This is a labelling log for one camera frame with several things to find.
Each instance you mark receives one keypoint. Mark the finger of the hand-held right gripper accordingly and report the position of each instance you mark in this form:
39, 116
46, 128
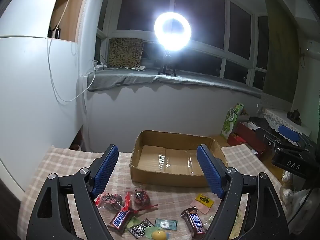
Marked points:
266, 137
288, 132

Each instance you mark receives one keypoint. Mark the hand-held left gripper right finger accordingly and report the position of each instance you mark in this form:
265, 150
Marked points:
210, 170

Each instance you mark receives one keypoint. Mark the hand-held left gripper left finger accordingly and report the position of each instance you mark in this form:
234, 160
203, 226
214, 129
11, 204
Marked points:
105, 172

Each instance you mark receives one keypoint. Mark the yellow candy packet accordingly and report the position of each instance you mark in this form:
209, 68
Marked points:
205, 200

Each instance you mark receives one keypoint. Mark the pink candy packet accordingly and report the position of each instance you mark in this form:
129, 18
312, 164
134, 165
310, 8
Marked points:
200, 208

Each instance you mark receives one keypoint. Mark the brown chocolate bar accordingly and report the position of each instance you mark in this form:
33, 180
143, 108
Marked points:
195, 221
120, 220

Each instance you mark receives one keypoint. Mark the cardboard box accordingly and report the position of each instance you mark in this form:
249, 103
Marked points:
160, 177

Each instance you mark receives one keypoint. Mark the black and white snack packet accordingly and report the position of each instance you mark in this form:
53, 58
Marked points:
140, 228

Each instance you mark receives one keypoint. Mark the green candy packet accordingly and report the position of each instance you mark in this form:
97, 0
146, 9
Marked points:
149, 232
133, 221

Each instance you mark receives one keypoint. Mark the lace covered side table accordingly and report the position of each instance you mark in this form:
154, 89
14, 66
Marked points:
282, 118

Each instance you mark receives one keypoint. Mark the dark figurine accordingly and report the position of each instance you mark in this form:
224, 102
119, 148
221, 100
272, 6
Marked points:
294, 116

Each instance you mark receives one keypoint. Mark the red box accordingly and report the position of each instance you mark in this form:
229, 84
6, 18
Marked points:
246, 135

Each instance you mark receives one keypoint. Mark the red edged clear candy packet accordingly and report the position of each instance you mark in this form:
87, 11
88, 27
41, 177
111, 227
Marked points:
108, 200
141, 197

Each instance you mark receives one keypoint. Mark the white plastic bag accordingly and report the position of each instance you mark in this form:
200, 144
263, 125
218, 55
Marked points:
295, 200

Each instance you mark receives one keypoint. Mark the green carton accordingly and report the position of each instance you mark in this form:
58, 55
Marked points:
231, 122

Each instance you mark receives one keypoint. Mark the clear candy wrapper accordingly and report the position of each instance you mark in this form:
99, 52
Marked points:
208, 223

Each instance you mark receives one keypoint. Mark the teal candy packet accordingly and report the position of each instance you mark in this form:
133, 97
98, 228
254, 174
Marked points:
166, 223

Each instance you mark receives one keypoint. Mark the yellow round candy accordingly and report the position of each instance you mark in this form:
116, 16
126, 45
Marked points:
160, 235

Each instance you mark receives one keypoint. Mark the dark curtain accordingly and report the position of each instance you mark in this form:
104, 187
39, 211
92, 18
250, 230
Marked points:
282, 42

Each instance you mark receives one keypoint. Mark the window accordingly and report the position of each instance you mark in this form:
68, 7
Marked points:
226, 50

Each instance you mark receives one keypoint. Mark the grey windowsill blanket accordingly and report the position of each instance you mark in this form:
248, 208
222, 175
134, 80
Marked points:
130, 78

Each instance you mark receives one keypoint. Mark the white power strip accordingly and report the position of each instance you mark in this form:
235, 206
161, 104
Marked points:
99, 66

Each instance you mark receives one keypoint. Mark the white charger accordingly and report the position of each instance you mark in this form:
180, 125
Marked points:
140, 67

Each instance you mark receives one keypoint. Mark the black tripod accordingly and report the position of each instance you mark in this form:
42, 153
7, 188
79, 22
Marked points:
166, 66

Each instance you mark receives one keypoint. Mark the leopard print box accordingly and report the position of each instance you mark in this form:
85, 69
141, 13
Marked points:
125, 52

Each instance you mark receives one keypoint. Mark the black device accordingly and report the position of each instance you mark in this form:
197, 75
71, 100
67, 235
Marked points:
57, 33

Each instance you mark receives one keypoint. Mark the wooden wall shelf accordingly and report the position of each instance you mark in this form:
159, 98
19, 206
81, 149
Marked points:
67, 12

